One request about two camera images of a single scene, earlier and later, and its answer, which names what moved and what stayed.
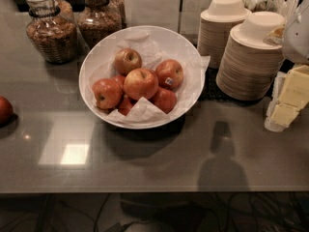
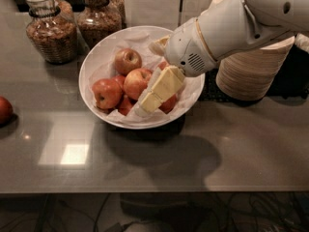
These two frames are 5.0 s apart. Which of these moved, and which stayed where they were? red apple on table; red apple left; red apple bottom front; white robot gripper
Moved: white robot gripper
Stayed: red apple bottom front; red apple left; red apple on table
